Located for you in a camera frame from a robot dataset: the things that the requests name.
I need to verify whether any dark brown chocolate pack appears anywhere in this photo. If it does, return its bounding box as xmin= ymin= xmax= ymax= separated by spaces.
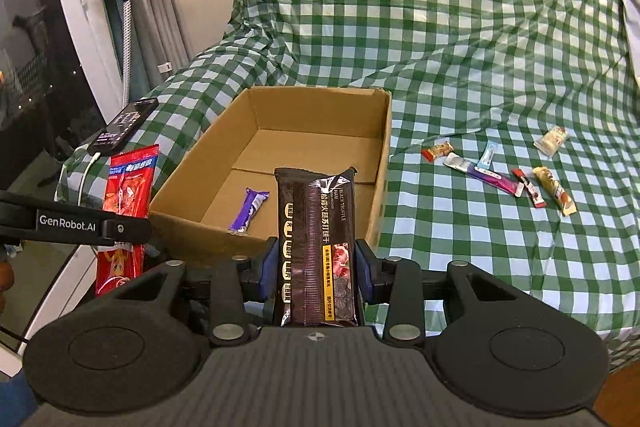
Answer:
xmin=274 ymin=167 xmax=359 ymax=327

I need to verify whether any purple chocolate bar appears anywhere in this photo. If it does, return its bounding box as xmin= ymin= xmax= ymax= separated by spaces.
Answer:
xmin=228 ymin=187 xmax=270 ymax=233

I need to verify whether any red biscuit pack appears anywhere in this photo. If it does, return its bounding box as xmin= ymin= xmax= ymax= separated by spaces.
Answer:
xmin=94 ymin=143 xmax=162 ymax=298

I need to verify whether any small red gold candy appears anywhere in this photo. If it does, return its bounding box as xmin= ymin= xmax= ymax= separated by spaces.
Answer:
xmin=421 ymin=142 xmax=454 ymax=162

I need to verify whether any light blue snack stick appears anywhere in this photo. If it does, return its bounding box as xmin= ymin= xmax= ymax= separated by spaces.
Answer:
xmin=476 ymin=141 xmax=498 ymax=170

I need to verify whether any purple white long bar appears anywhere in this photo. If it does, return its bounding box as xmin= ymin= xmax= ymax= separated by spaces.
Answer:
xmin=444 ymin=153 xmax=524 ymax=197

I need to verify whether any small red snack stick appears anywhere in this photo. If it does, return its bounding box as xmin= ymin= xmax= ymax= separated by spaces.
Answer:
xmin=512 ymin=168 xmax=547 ymax=208

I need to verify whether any yellow wafer bar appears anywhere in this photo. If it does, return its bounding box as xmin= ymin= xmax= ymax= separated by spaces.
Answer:
xmin=533 ymin=166 xmax=577 ymax=217

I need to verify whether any clear nut bar packet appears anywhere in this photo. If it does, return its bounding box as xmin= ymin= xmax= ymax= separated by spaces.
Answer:
xmin=534 ymin=126 xmax=568 ymax=158

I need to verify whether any person's left hand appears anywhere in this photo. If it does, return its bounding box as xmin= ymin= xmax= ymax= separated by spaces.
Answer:
xmin=0 ymin=260 xmax=14 ymax=313

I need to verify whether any open cardboard box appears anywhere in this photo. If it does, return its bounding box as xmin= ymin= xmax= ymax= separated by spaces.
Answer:
xmin=149 ymin=86 xmax=392 ymax=267

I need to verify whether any black smartphone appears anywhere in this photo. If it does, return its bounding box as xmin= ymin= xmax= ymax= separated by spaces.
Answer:
xmin=88 ymin=98 xmax=158 ymax=157

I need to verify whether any green checkered cloth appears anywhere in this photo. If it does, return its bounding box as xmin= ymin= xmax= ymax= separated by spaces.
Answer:
xmin=55 ymin=0 xmax=640 ymax=371

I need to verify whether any grey curtain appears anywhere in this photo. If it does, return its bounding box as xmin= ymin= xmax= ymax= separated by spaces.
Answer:
xmin=103 ymin=0 xmax=192 ymax=101

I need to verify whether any white charging cable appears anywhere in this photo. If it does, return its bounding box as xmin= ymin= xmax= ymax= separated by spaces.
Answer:
xmin=54 ymin=150 xmax=102 ymax=208

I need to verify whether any white door frame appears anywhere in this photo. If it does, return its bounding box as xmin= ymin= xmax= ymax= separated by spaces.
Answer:
xmin=61 ymin=0 xmax=122 ymax=121

